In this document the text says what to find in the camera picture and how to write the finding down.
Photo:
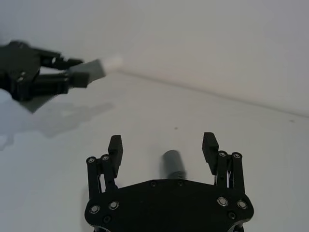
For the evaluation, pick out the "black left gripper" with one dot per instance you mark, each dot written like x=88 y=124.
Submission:
x=18 y=70

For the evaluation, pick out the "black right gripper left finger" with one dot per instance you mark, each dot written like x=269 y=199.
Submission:
x=115 y=154

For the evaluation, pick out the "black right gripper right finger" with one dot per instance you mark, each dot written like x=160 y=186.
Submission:
x=210 y=152

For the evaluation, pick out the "grey block with white tip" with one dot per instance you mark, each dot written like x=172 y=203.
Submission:
x=93 y=68

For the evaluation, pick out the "white table cloth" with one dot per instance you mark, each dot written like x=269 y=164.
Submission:
x=169 y=113

